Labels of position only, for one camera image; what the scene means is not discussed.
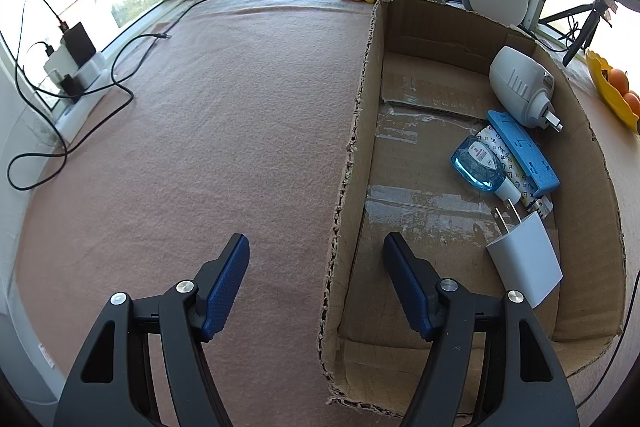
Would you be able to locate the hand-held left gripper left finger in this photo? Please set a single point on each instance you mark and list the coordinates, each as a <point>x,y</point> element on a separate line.
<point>225,287</point>

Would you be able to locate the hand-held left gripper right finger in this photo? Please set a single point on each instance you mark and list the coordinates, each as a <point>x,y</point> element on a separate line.
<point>407,282</point>

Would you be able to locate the white charger plug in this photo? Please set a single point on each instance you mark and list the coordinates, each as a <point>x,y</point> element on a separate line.
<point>525,257</point>

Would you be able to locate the blue liquid bottle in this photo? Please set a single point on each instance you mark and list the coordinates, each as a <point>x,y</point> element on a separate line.
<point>477,164</point>

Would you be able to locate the patterned white lighter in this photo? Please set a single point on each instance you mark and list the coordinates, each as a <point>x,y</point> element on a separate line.
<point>517,184</point>

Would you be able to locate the blue pill organizer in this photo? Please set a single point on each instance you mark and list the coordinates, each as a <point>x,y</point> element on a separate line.
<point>525,152</point>

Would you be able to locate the cardboard box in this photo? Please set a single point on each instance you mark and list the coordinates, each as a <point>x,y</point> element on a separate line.
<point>430,107</point>

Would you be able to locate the white plug-in device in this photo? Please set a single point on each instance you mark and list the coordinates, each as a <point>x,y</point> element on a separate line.
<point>515,82</point>

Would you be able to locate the small black plug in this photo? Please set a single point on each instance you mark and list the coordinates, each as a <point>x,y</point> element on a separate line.
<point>72,87</point>

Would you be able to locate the white power strip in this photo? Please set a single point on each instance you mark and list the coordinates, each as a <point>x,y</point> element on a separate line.
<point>92,69</point>

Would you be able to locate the yellow leaf-shaped tray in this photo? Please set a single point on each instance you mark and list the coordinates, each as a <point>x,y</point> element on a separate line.
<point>607,94</point>

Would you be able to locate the small white charger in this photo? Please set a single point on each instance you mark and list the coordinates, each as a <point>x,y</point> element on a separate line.
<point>57,64</point>

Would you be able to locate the orange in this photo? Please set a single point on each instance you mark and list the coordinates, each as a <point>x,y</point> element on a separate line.
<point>633,101</point>
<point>620,79</point>

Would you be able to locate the black tripod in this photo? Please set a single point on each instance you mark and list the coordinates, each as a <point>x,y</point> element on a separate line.
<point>580,42</point>

